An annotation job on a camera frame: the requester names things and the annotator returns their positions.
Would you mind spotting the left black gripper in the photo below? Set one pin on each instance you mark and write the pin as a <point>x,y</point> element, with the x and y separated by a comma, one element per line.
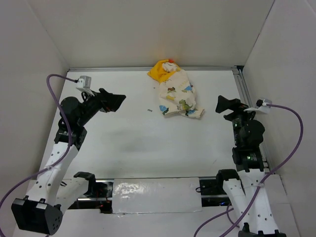
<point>107,101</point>

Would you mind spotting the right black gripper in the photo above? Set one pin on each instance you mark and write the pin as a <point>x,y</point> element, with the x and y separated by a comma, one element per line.
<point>234,104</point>

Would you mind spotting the dinosaur print yellow-lined jacket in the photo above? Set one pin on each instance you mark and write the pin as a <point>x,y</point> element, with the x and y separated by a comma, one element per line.
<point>176,93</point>

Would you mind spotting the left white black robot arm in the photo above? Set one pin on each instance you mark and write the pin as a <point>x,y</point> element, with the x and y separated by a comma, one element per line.
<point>43,207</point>

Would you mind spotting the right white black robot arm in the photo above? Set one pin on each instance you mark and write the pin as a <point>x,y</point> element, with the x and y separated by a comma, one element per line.
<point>243,185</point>

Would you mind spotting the white tape sheet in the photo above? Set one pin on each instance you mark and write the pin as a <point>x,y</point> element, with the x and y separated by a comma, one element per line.
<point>162,195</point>

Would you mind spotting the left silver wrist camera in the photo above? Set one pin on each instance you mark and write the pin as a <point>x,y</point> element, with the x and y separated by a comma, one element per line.
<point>83,85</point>

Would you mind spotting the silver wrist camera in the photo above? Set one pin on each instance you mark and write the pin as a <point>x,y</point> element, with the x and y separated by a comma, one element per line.
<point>83,85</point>
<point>262,106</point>

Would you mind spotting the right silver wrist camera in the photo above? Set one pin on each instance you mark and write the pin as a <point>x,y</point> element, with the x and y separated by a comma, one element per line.
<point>262,106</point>

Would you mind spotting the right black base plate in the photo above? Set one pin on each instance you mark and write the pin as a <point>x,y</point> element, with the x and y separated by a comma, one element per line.
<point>211,192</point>

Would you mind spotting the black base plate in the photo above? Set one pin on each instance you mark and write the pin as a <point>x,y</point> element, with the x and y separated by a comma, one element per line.
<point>100,199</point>
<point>211,192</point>

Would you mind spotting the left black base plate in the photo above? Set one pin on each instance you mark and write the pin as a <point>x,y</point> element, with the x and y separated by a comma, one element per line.
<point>100,199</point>

